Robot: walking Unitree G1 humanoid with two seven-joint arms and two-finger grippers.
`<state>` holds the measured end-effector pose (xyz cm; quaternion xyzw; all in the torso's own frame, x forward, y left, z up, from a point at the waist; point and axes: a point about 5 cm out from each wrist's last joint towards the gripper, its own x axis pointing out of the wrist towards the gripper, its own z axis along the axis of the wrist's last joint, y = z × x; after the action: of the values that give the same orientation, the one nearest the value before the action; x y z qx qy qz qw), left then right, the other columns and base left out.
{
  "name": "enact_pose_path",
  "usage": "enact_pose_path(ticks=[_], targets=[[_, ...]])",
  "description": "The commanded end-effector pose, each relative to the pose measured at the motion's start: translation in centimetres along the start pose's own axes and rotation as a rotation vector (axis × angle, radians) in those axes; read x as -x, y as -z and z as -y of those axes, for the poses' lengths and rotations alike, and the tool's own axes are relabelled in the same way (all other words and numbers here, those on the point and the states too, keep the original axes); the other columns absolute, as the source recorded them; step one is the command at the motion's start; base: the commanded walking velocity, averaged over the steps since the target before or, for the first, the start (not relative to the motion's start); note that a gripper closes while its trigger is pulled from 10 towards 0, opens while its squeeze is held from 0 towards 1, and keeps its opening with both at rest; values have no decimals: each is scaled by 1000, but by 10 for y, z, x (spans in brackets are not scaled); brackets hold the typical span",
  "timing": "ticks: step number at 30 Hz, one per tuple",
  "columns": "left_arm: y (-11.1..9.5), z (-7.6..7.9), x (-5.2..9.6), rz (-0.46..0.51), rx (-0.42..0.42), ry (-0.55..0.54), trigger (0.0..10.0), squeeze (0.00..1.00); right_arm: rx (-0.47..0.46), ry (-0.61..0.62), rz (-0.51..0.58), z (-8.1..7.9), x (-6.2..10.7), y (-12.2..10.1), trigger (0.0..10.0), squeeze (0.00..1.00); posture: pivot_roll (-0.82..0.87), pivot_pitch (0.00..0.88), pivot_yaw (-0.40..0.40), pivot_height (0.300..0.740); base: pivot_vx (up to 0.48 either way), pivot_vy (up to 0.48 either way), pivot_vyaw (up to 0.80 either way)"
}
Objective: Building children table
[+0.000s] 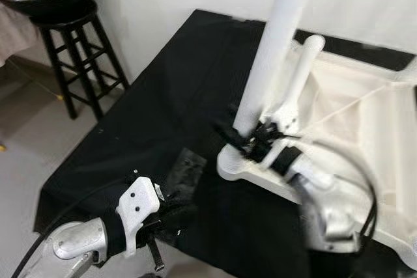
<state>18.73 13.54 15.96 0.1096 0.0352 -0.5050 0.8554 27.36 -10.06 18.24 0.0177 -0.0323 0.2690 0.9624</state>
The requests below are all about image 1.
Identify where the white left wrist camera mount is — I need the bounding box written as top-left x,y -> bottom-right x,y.
116,175 -> 162,258

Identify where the clear tape strip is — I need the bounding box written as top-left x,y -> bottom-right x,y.
166,148 -> 209,192

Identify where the black round pan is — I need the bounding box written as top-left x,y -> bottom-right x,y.
0,0 -> 100,20

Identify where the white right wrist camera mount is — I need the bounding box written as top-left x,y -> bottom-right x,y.
264,92 -> 307,176

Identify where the black tablecloth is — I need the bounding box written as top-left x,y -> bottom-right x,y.
33,8 -> 417,278

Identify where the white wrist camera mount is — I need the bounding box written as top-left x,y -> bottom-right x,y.
116,175 -> 162,258
264,92 -> 307,176

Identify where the white plastic table top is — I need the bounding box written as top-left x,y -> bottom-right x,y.
215,34 -> 417,272

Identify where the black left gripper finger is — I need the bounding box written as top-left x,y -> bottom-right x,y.
162,193 -> 196,212
164,206 -> 199,227

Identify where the black round stool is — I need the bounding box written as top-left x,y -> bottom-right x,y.
29,0 -> 130,122

